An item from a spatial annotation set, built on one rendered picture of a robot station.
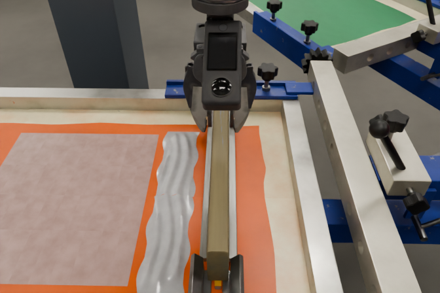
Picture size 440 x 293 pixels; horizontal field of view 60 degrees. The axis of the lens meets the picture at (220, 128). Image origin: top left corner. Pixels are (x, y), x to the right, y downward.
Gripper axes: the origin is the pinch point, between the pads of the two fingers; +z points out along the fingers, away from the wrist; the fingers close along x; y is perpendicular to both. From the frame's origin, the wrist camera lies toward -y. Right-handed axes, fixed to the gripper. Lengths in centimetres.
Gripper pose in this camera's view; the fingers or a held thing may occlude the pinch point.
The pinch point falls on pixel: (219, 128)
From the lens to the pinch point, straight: 58.5
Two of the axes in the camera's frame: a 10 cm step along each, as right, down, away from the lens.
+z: 0.0, 7.6, 6.5
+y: 0.2, -6.5, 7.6
